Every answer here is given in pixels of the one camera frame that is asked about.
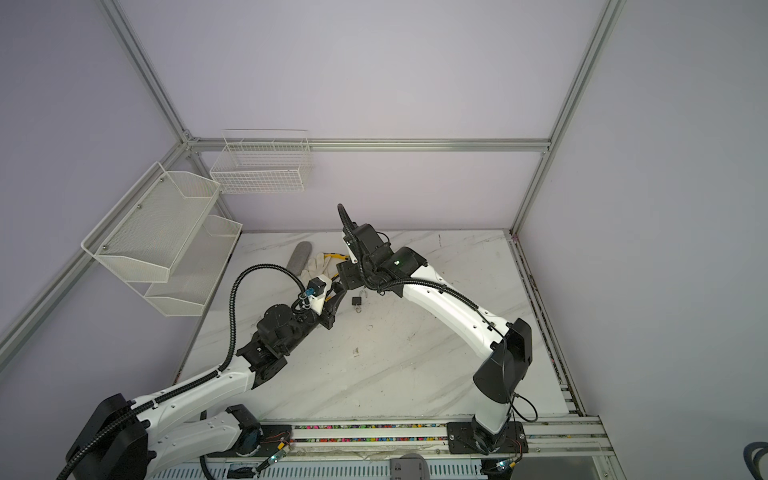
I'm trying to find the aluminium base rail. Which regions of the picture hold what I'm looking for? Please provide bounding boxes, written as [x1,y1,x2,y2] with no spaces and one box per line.
[139,413,625,479]

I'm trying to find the white work glove yellow cuff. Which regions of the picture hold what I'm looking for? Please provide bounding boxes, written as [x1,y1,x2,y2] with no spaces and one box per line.
[299,252,339,283]

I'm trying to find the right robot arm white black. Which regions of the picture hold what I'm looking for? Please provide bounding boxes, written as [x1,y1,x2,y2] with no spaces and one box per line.
[337,218,533,454]

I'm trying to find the white wire basket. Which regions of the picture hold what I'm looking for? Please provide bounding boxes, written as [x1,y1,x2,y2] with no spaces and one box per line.
[210,129,313,194]

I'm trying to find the yellow black pliers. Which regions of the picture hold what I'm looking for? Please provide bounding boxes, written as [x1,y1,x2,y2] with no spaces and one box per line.
[323,253,349,268]

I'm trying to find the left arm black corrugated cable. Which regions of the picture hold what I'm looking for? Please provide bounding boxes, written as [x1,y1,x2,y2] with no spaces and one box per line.
[55,263,310,480]

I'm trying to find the grey round object bottom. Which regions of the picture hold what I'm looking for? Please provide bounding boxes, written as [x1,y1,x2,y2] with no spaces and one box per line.
[389,453,430,480]

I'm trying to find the grey oval sharpening stone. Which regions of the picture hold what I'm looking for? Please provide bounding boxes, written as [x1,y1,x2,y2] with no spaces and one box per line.
[286,241,313,276]

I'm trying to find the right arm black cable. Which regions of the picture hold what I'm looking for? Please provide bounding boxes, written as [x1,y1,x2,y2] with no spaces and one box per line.
[337,203,539,424]

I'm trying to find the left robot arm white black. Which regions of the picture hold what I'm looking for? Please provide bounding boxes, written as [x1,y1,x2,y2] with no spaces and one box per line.
[58,278,346,479]

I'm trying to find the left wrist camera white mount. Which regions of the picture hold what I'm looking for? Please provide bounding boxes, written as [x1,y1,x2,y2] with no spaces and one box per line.
[305,275,332,315]

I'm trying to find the white two-tier mesh shelf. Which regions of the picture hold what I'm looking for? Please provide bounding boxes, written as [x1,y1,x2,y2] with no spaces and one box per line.
[81,163,242,317]

